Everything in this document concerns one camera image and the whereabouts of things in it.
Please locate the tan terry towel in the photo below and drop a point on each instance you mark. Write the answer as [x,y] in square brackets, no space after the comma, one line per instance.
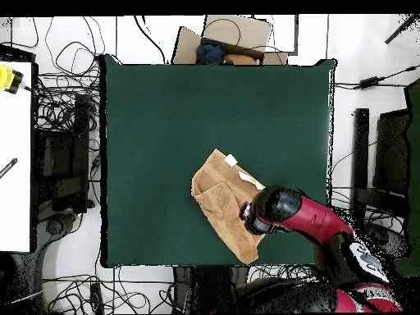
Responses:
[220,203]

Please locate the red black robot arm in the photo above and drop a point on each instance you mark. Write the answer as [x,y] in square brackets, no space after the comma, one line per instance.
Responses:
[315,220]

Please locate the black flat bar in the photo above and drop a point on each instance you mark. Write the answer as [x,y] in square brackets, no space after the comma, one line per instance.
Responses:
[361,147]

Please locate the dark green table cloth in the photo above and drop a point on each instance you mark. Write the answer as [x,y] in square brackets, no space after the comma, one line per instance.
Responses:
[164,115]

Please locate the orange garment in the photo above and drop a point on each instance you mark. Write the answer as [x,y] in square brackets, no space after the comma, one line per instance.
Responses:
[239,59]

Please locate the navy blue garment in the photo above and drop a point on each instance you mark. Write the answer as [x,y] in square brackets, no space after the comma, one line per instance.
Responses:
[210,52]

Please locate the brown cardboard box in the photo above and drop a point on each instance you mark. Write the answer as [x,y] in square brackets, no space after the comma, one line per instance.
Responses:
[242,31]

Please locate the grey stand foot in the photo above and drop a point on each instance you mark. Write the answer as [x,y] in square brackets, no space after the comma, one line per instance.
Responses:
[390,239]
[55,226]

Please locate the black square panel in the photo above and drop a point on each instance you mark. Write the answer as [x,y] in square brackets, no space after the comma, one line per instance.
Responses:
[392,151]

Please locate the black power adapter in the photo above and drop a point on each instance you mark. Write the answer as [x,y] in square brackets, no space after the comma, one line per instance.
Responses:
[369,82]

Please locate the white desk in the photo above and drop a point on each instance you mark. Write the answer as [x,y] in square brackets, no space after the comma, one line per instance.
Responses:
[14,203]

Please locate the black marker pen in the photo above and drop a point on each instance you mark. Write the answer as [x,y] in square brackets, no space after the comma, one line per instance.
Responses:
[9,166]

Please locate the green cloth on side table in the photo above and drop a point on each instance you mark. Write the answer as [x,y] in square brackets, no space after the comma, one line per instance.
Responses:
[415,147]

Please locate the yellow and black tool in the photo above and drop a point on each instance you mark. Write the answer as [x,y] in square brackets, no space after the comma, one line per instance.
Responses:
[5,78]

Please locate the black slanted rod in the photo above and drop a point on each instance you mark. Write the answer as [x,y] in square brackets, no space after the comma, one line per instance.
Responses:
[400,31]

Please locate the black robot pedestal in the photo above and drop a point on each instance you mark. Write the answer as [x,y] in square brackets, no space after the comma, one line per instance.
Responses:
[210,288]

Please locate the black metal stand frame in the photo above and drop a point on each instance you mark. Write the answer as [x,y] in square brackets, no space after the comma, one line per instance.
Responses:
[82,131]

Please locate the white board with grey frame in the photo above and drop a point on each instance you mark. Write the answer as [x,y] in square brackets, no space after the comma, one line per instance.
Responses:
[282,32]

